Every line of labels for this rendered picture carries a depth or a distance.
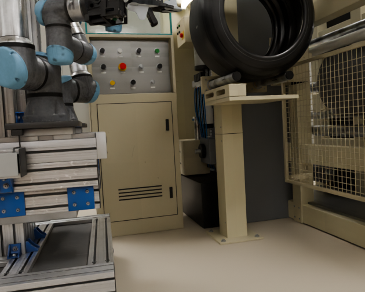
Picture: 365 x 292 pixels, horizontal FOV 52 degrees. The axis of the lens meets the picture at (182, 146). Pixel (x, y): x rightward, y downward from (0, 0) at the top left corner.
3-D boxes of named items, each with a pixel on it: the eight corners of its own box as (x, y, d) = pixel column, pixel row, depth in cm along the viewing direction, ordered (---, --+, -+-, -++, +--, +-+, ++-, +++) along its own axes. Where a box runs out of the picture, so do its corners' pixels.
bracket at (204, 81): (201, 94, 209) (200, 76, 208) (265, 92, 219) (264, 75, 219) (203, 94, 206) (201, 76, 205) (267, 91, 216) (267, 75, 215)
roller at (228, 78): (215, 88, 208) (208, 88, 207) (215, 80, 208) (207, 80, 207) (241, 80, 175) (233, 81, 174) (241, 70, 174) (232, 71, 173)
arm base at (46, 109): (19, 123, 120) (16, 92, 119) (28, 123, 135) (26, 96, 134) (67, 120, 123) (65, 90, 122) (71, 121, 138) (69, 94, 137)
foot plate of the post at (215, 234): (205, 232, 233) (205, 229, 233) (244, 227, 240) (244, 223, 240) (220, 245, 208) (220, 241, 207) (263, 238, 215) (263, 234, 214)
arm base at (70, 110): (43, 124, 168) (41, 103, 168) (47, 125, 183) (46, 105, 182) (77, 123, 171) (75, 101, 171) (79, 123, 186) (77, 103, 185)
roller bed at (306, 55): (270, 86, 234) (268, 37, 232) (291, 85, 237) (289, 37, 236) (287, 81, 214) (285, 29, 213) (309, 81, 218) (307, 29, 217)
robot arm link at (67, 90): (42, 104, 176) (40, 75, 175) (66, 105, 186) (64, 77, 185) (56, 102, 168) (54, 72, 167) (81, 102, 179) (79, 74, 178)
